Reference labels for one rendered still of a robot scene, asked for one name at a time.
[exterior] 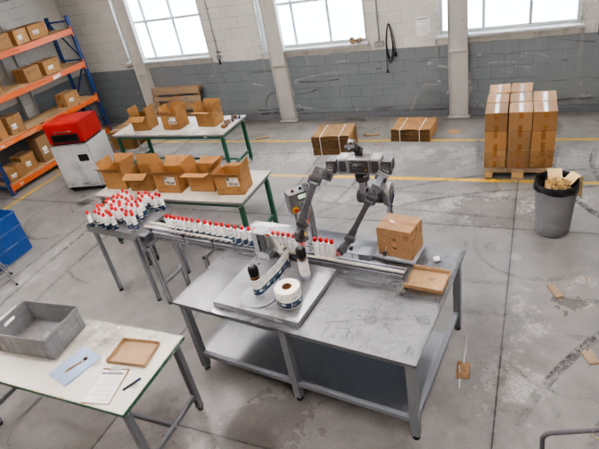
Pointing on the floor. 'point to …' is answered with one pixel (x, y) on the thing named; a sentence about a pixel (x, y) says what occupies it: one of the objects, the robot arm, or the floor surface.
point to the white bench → (38, 381)
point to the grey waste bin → (553, 215)
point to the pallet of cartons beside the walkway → (519, 129)
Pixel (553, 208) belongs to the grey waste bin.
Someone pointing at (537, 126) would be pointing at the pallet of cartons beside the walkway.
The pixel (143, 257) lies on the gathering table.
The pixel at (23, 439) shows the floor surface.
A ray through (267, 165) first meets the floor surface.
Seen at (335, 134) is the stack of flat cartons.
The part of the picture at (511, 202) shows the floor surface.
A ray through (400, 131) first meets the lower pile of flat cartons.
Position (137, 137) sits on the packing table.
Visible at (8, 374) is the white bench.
